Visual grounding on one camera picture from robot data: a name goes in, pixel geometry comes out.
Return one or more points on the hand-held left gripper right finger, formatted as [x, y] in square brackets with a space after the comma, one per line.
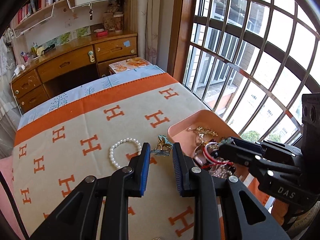
[178, 170]

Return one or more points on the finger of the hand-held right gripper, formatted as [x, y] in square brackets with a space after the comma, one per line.
[265, 147]
[240, 156]

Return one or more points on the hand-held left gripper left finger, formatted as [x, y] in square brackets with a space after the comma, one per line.
[145, 170]

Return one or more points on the pink wrist watch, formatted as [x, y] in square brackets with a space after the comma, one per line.
[198, 159]

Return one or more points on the teal flower clip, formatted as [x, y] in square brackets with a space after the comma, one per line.
[162, 143]

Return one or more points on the gold hair comb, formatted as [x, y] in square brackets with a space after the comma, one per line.
[205, 131]

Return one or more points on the pink cardboard box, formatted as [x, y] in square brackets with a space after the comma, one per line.
[190, 123]

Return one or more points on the orange and beige blanket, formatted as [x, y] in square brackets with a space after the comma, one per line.
[100, 120]

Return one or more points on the metal window grille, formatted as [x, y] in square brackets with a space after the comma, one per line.
[250, 42]

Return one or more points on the food magazine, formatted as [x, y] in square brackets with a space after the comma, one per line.
[130, 65]

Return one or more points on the green and cream drawer hook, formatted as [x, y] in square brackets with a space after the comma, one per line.
[91, 57]

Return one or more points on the blue sticker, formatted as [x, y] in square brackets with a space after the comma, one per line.
[127, 43]

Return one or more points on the wooden desk with drawers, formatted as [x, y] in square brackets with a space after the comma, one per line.
[75, 55]

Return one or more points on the pink bed sheet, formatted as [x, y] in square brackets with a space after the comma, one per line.
[5, 180]

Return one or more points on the red flat box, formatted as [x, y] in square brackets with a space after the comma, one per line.
[102, 33]

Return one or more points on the brown patterned jar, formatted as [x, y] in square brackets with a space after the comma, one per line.
[112, 22]

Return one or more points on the pale patterned curtain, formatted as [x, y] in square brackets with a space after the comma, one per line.
[155, 17]

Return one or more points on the row of green postcards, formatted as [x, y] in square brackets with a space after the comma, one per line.
[67, 37]

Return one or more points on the black flashlight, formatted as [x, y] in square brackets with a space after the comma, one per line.
[48, 48]

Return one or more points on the white charger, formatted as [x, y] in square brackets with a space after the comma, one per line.
[20, 69]

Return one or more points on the wooden bookshelf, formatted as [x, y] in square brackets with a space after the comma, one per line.
[125, 10]

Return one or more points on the pen cup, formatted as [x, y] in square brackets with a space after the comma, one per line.
[34, 50]

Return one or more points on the hanging keys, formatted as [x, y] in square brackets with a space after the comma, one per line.
[91, 15]

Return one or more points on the wooden window frame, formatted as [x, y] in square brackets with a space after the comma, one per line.
[183, 30]

